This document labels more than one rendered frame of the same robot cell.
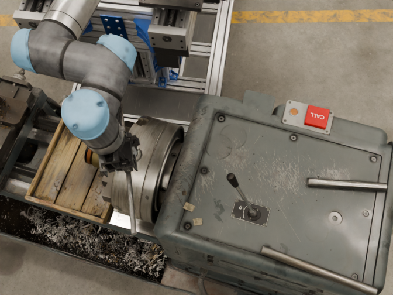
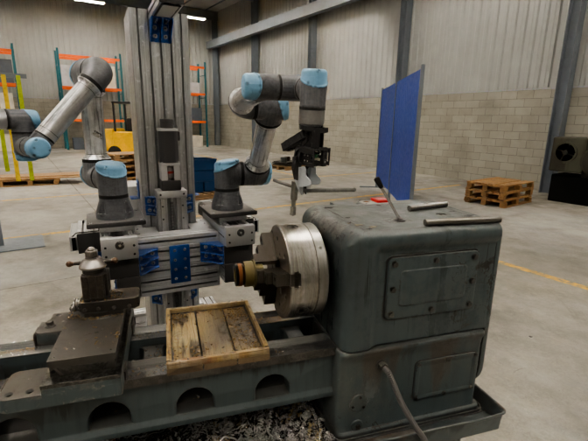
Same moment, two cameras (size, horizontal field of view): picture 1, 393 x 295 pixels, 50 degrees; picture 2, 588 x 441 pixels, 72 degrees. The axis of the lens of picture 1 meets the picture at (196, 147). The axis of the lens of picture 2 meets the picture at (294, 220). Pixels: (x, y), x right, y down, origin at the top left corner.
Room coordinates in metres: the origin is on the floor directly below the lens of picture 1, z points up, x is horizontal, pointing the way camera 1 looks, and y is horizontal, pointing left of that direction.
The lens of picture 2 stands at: (-0.59, 0.96, 1.57)
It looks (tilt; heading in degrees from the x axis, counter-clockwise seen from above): 14 degrees down; 322
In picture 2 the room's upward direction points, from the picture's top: 1 degrees clockwise
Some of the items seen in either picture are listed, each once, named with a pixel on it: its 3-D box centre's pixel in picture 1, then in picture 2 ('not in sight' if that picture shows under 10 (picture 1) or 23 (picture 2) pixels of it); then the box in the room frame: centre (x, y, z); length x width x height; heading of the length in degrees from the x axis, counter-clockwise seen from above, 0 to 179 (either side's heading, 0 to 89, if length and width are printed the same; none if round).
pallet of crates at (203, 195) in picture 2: not in sight; (199, 177); (7.20, -2.63, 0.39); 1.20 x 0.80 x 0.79; 94
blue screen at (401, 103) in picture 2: not in sight; (392, 143); (4.49, -5.40, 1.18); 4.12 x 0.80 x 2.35; 138
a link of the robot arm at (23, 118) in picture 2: not in sight; (22, 120); (1.30, 0.80, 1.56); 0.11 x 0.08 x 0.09; 99
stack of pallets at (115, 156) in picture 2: not in sight; (134, 167); (9.91, -2.15, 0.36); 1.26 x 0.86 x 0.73; 98
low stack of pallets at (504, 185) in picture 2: not in sight; (499, 191); (3.35, -7.53, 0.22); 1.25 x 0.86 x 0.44; 89
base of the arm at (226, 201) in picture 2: not in sight; (227, 197); (1.11, 0.04, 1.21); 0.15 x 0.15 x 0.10
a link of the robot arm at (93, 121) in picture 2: not in sight; (94, 125); (1.35, 0.54, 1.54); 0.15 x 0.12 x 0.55; 9
